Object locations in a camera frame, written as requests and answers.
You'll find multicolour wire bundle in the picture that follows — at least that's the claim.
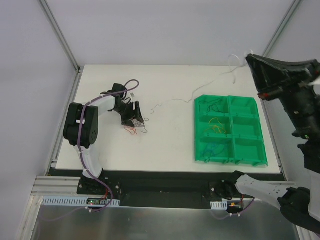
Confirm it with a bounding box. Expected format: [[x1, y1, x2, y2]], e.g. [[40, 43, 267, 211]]
[[123, 117, 151, 137]]

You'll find white wire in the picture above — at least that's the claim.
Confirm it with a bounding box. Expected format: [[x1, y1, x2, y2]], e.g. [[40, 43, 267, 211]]
[[149, 49, 255, 116]]

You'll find yellow wire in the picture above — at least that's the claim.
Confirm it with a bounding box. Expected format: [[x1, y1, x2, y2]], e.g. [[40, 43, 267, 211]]
[[204, 117, 227, 135]]

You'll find blue wire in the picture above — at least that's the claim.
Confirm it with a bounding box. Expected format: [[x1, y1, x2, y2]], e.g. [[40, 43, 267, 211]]
[[202, 142, 226, 158]]

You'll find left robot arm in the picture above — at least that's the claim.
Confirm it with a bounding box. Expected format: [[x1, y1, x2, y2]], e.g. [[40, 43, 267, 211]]
[[63, 79, 145, 195]]

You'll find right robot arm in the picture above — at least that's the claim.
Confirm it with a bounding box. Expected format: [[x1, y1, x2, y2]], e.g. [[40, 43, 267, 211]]
[[225, 54, 320, 234]]

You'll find green compartment tray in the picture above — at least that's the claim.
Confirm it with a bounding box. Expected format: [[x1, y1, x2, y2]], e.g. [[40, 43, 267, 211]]
[[194, 95, 268, 167]]

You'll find right aluminium frame post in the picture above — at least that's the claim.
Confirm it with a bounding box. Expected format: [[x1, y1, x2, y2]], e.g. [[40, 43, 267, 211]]
[[262, 0, 304, 58]]

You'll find aluminium frame post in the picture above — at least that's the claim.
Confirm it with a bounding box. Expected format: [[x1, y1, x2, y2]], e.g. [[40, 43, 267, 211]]
[[37, 0, 82, 74], [262, 0, 304, 58]]

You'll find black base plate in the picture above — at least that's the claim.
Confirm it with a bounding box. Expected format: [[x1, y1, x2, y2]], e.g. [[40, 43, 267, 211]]
[[47, 168, 286, 208]]

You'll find left aluminium frame post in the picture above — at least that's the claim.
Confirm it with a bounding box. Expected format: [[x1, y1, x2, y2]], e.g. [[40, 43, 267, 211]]
[[37, 0, 82, 74]]

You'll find aluminium front rail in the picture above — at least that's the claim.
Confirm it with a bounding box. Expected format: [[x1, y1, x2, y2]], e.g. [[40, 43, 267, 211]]
[[31, 174, 302, 201]]

